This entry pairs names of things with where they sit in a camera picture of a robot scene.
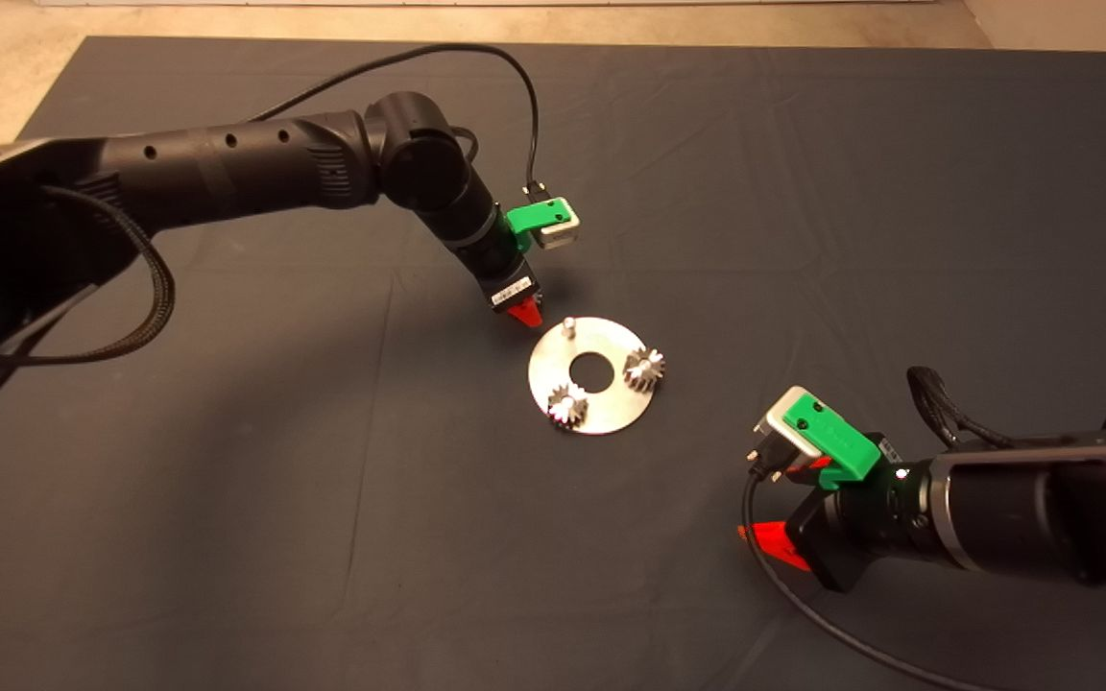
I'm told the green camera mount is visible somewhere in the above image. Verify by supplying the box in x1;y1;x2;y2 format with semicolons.
505;197;569;253
788;393;882;491

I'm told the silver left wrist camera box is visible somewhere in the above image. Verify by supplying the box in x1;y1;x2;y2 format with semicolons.
532;199;582;250

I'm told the green right camera mount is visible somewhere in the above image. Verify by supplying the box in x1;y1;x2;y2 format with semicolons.
788;393;882;491

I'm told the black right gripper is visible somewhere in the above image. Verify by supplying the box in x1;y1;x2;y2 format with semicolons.
737;458;869;592

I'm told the thick braided left arm cable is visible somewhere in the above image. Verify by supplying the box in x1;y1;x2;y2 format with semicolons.
0;185;177;366

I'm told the braided right wrist cable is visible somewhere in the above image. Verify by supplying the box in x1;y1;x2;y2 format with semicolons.
906;366;1015;452

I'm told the smooth black camera cable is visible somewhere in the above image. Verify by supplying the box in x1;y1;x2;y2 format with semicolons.
246;43;551;198
743;374;1106;691

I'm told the dark grey table cloth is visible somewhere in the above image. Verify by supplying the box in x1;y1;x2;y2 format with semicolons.
0;36;1106;691

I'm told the green left camera mount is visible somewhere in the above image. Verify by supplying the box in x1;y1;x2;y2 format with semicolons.
505;197;569;253

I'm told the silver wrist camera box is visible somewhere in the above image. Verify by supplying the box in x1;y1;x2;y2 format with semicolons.
753;386;832;471
532;199;582;250

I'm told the smooth black right camera cable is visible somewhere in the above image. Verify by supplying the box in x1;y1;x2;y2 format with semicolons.
743;374;1106;691

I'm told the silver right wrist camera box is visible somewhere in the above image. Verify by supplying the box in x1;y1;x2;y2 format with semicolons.
753;386;832;471

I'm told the smooth black left camera cable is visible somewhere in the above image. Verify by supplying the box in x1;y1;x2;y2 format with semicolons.
246;43;551;198

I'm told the small steel planetary gear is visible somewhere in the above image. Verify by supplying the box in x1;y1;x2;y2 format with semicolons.
623;347;666;393
546;384;590;432

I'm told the round metal carrier plate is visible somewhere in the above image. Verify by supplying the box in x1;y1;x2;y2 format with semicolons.
528;317;658;437

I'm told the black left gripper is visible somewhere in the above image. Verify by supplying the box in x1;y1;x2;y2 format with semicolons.
478;254;545;329

